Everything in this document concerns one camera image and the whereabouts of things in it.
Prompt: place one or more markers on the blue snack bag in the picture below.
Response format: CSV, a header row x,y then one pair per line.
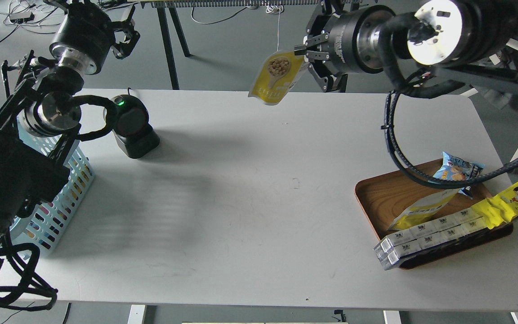
x,y
455,168

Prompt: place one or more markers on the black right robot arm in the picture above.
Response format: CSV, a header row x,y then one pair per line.
x,y
429,52

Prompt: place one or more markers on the black barcode scanner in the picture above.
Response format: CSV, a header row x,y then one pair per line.
x,y
132,130

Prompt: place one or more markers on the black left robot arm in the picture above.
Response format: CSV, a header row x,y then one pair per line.
x,y
41,121

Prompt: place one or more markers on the light blue plastic basket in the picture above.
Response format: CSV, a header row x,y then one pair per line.
x,y
49,221

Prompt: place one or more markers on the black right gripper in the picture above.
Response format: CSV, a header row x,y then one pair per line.
x,y
348,45

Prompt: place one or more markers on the yellow cartoon snack bar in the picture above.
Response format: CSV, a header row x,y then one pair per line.
x,y
499,209

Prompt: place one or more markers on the white boxed snack pack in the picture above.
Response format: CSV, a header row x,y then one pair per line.
x,y
424,239

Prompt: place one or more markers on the yellow white snack pouch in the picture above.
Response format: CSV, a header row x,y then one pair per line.
x,y
423,209

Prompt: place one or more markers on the yellow nut snack pouch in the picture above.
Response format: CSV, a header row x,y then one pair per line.
x,y
277,76

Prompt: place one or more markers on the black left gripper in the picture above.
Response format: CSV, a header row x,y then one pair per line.
x,y
87,33

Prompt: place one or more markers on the brown wooden tray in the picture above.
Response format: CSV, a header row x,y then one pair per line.
x,y
384,197

